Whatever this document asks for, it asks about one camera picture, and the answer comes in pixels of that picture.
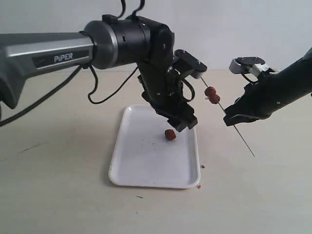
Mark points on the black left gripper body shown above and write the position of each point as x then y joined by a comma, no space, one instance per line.
163,94

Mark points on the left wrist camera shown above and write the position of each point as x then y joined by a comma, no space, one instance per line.
188,65

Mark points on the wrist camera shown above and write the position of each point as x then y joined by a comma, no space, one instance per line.
188,65
248,65

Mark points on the white rectangular plastic tray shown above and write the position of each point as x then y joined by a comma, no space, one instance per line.
143,157

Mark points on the red berry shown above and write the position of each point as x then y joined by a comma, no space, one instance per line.
210,91
214,99
170,134

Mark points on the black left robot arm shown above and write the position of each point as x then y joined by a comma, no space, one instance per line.
104,44

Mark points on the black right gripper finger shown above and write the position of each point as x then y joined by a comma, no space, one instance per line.
231,121
235,110

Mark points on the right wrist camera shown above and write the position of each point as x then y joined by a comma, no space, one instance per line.
248,65

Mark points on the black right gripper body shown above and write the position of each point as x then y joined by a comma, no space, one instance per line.
267,95

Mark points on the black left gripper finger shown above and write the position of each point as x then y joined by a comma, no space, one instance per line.
189,120
178,124

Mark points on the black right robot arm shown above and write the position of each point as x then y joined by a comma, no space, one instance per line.
299,77

